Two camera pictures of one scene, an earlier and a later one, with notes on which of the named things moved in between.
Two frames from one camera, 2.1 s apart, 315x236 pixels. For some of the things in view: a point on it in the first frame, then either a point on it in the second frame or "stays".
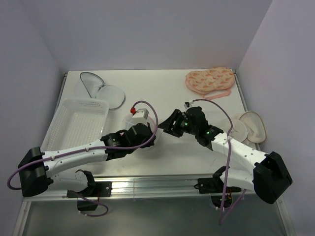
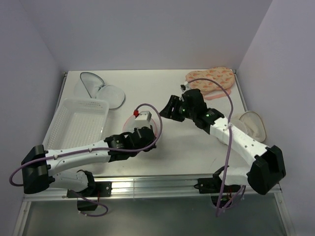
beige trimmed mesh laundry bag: x=249 y=127 stays
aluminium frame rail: x=192 y=188 stays
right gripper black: x=177 y=115 to x=173 y=102
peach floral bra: x=214 y=82 stays
